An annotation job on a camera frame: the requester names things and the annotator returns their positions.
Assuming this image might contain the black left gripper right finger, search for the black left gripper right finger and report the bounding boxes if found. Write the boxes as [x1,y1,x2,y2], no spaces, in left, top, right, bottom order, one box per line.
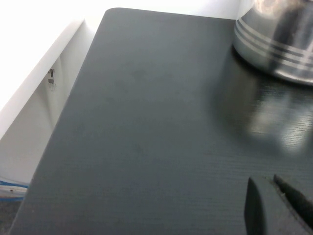
[273,174,313,235]

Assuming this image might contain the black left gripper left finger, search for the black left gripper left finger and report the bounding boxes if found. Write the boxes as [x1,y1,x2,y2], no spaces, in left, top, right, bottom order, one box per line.
[243,176,267,235]

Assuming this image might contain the stainless steel pot black handles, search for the stainless steel pot black handles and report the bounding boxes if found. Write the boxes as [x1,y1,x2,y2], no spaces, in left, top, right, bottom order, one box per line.
[231,0,313,86]

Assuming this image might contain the wall socket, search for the wall socket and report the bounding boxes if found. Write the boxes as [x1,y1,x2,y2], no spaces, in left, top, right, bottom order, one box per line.
[47,68,56,92]

